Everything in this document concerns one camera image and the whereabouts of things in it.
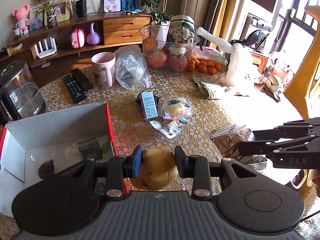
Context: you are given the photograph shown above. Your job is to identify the green dish cloth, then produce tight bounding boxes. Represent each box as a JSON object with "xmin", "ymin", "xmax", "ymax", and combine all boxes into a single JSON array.
[{"xmin": 191, "ymin": 76, "xmax": 230, "ymax": 100}]

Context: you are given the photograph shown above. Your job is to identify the white wifi router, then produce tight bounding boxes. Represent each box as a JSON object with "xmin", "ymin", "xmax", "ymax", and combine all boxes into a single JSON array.
[{"xmin": 34, "ymin": 37, "xmax": 57, "ymax": 59}]

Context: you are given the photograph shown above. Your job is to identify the white plastic bag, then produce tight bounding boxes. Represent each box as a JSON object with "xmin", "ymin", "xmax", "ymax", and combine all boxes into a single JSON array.
[{"xmin": 196, "ymin": 27, "xmax": 260, "ymax": 96}]

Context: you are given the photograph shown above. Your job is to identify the person right hand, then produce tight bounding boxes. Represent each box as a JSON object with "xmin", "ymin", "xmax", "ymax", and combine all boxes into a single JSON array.
[{"xmin": 311, "ymin": 170, "xmax": 320, "ymax": 197}]

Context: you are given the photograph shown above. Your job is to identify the white sausage snack packet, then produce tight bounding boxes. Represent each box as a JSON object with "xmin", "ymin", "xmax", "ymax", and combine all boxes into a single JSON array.
[{"xmin": 150, "ymin": 118, "xmax": 190, "ymax": 139}]

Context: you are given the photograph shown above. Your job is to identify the striped brown snack bag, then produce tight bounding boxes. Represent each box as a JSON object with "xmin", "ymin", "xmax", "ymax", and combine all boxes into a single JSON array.
[{"xmin": 207, "ymin": 125, "xmax": 267, "ymax": 171}]

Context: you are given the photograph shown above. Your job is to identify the blue picture card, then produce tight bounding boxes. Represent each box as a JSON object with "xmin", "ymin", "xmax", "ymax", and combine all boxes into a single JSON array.
[{"xmin": 121, "ymin": 0, "xmax": 139, "ymax": 11}]

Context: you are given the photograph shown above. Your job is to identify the pink ceramic mug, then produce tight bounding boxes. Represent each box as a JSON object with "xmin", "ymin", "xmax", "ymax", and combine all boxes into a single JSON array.
[{"xmin": 91, "ymin": 52, "xmax": 116, "ymax": 87}]

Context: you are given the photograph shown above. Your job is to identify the dark snack packet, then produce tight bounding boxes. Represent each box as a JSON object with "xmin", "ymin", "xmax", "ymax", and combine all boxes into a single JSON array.
[{"xmin": 38, "ymin": 159, "xmax": 55, "ymax": 180}]

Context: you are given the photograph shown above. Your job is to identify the small milk carton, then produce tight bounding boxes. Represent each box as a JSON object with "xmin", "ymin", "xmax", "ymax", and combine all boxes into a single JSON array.
[{"xmin": 139, "ymin": 90, "xmax": 158, "ymax": 120}]

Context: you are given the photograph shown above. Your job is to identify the yellow curtain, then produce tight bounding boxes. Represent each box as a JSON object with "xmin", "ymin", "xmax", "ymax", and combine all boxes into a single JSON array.
[{"xmin": 203, "ymin": 0, "xmax": 227, "ymax": 37}]

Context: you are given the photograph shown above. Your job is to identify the glass electric kettle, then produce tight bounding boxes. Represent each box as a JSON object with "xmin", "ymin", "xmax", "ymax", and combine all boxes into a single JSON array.
[{"xmin": 1, "ymin": 59, "xmax": 46, "ymax": 126}]

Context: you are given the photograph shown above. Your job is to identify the purple vase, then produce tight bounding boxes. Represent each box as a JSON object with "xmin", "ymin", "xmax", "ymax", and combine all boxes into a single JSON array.
[{"xmin": 86, "ymin": 22, "xmax": 100, "ymax": 46}]

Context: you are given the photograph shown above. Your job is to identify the bread bun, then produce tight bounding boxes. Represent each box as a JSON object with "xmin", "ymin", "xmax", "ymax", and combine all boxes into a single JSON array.
[{"xmin": 158, "ymin": 97, "xmax": 196, "ymax": 120}]

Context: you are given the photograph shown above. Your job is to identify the black speaker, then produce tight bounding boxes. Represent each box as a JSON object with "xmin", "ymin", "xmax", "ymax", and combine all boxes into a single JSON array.
[{"xmin": 75, "ymin": 0, "xmax": 87, "ymax": 18}]

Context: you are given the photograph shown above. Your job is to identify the pile of small tangerines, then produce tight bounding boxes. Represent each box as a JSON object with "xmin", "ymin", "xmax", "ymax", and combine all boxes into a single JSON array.
[{"xmin": 187, "ymin": 59, "xmax": 222, "ymax": 75}]

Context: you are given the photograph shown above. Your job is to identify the clear glass fruit bowl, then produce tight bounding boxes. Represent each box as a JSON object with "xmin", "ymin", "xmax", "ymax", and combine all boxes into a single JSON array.
[{"xmin": 140, "ymin": 25, "xmax": 200, "ymax": 72}]

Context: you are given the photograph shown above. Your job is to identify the red cardboard box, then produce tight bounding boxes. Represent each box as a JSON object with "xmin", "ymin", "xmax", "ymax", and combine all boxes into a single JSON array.
[{"xmin": 1, "ymin": 102, "xmax": 118, "ymax": 217}]

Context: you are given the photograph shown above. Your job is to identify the clear plastic zip bag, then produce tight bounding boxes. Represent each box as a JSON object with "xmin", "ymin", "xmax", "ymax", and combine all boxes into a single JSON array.
[{"xmin": 114, "ymin": 44, "xmax": 151, "ymax": 90}]

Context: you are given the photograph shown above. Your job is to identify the black remote control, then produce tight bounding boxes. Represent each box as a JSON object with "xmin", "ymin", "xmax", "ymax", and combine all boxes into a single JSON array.
[
  {"xmin": 63, "ymin": 74, "xmax": 87, "ymax": 103},
  {"xmin": 71, "ymin": 68, "xmax": 94, "ymax": 92}
]

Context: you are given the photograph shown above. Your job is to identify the child portrait photo frame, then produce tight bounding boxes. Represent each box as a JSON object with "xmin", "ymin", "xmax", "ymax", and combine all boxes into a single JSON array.
[{"xmin": 103, "ymin": 0, "xmax": 121, "ymax": 13}]

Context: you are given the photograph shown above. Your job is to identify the pink plush bear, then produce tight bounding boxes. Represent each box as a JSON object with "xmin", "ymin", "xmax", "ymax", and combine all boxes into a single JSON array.
[{"xmin": 12, "ymin": 5, "xmax": 30, "ymax": 35}]

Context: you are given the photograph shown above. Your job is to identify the potted green tree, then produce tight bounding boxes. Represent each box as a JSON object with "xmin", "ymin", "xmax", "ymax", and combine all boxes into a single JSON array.
[{"xmin": 141, "ymin": 0, "xmax": 174, "ymax": 25}]

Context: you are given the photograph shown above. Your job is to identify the wooden tv cabinet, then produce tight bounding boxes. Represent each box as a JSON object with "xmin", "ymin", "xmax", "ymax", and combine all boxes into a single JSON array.
[{"xmin": 0, "ymin": 11, "xmax": 153, "ymax": 73}]

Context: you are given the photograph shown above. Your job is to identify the orange print snack bag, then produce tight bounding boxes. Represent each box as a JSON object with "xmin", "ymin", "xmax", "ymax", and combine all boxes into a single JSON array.
[{"xmin": 65, "ymin": 135, "xmax": 113, "ymax": 163}]

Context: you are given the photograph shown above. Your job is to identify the potted grass plant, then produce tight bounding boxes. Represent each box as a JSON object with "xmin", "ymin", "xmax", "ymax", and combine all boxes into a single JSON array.
[{"xmin": 29, "ymin": 0, "xmax": 70, "ymax": 30}]

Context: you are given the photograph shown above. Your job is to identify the framed photo cream frame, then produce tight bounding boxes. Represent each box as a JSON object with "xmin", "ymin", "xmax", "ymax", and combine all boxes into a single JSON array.
[{"xmin": 43, "ymin": 0, "xmax": 71, "ymax": 27}]

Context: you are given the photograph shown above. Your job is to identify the orange yellow squeeze toy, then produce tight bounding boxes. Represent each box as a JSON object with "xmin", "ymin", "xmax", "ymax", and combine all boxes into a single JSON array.
[{"xmin": 131, "ymin": 147, "xmax": 178, "ymax": 191}]

